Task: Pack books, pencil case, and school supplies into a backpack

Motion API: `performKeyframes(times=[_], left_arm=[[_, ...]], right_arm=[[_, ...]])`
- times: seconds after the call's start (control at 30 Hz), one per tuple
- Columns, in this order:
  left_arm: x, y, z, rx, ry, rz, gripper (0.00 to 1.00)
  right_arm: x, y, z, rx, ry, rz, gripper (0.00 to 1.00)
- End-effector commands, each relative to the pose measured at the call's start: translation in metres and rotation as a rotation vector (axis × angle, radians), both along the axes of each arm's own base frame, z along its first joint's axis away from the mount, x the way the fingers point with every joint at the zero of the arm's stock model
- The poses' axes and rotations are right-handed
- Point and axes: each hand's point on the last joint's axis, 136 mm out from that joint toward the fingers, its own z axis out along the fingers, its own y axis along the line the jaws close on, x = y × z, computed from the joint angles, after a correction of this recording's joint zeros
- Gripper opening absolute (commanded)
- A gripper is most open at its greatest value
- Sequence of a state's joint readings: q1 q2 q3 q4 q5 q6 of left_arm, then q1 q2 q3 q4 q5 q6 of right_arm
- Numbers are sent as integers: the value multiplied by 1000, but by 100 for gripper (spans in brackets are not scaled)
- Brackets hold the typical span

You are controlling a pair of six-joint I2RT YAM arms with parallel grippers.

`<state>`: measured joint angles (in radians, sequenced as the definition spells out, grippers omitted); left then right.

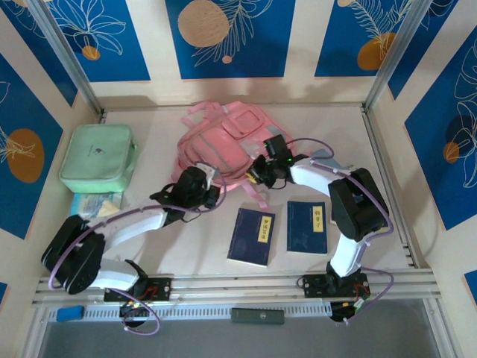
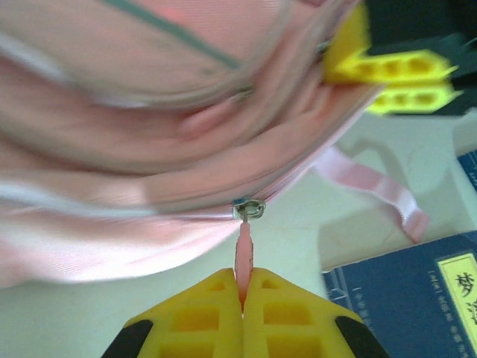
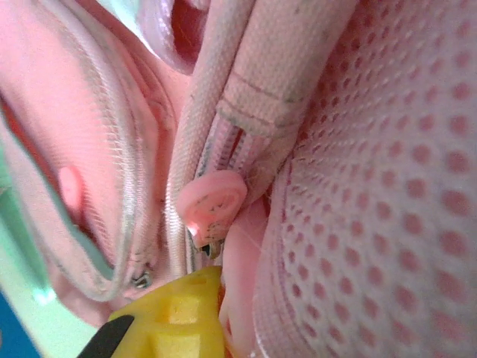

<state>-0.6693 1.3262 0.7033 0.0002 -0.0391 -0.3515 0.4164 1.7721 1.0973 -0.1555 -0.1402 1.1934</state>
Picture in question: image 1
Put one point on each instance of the aluminium corner post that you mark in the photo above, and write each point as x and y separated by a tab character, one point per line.
395	56
67	56

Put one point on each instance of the grey-blue pencil case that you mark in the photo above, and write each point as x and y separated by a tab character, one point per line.
321	153

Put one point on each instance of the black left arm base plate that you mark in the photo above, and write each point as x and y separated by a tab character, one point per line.
162	289

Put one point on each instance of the small circuit board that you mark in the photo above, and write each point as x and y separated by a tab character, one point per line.
134	306
354	306

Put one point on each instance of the dark blue book yellow label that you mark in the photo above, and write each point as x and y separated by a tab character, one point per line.
249	238
305	231

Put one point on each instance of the dark green flat box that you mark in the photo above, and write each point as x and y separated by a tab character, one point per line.
257	316

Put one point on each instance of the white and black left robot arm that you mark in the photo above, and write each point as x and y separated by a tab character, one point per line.
126	227

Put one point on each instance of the light blue packet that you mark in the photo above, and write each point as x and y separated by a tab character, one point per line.
83	205

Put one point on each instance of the pink backpack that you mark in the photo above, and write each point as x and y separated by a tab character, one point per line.
220	145

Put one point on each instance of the aluminium front rail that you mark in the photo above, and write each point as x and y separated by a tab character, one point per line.
238	283

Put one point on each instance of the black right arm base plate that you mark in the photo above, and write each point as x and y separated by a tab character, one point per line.
315	285

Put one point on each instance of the mint green zip case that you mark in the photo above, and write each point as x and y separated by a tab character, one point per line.
95	156

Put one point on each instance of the small blue block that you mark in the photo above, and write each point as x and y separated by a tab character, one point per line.
70	313

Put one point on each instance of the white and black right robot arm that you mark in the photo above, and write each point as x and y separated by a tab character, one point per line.
311	179

